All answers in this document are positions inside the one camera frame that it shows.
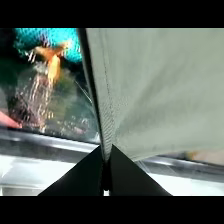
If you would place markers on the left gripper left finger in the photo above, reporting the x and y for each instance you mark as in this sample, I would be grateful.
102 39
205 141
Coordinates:
83 180

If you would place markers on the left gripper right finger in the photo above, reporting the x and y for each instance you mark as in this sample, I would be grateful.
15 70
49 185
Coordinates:
133 180

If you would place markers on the olive brown garment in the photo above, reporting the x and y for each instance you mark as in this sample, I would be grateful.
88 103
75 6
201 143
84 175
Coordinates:
160 93

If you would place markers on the silver frame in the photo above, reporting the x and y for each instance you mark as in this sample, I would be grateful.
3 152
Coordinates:
26 170

